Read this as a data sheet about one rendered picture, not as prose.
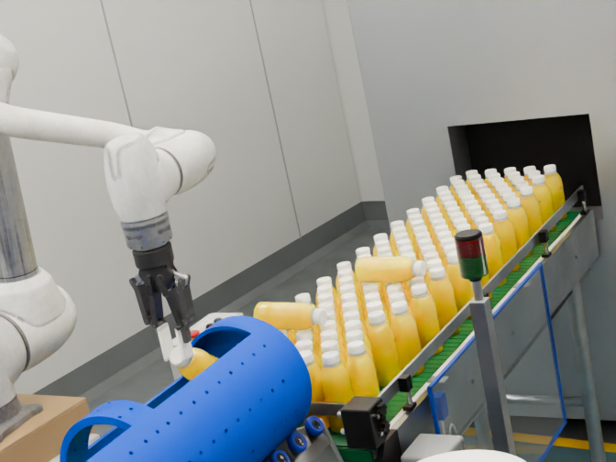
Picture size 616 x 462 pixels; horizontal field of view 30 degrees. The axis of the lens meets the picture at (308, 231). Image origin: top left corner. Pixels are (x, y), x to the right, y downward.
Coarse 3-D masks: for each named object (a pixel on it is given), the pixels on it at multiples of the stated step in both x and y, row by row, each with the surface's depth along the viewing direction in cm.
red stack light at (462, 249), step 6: (474, 240) 254; (480, 240) 255; (456, 246) 257; (462, 246) 255; (468, 246) 255; (474, 246) 255; (480, 246) 255; (456, 252) 258; (462, 252) 256; (468, 252) 255; (474, 252) 255; (480, 252) 256
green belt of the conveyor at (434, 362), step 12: (576, 216) 373; (564, 228) 364; (552, 240) 355; (540, 252) 346; (528, 264) 338; (516, 276) 330; (504, 288) 323; (492, 300) 316; (468, 324) 302; (456, 336) 296; (444, 348) 290; (432, 360) 284; (444, 360) 283; (432, 372) 277; (420, 384) 272; (396, 396) 268; (396, 408) 262; (336, 444) 253; (348, 456) 251; (360, 456) 250; (372, 456) 249
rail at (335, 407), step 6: (312, 402) 255; (318, 402) 254; (324, 402) 253; (330, 402) 253; (336, 402) 252; (342, 402) 251; (312, 408) 255; (318, 408) 254; (324, 408) 253; (330, 408) 253; (336, 408) 252; (318, 414) 255; (324, 414) 254; (330, 414) 253; (336, 414) 252
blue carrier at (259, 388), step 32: (224, 320) 242; (256, 320) 239; (224, 352) 247; (256, 352) 230; (288, 352) 235; (192, 384) 216; (224, 384) 219; (256, 384) 224; (288, 384) 232; (96, 416) 205; (128, 416) 204; (160, 416) 206; (192, 416) 209; (224, 416) 214; (256, 416) 221; (288, 416) 232; (64, 448) 212; (96, 448) 223; (128, 448) 197; (160, 448) 200; (192, 448) 205; (224, 448) 212; (256, 448) 222
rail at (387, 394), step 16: (576, 192) 371; (560, 208) 358; (544, 224) 346; (528, 240) 334; (512, 256) 323; (464, 320) 291; (448, 336) 283; (432, 352) 274; (416, 368) 267; (384, 400) 253
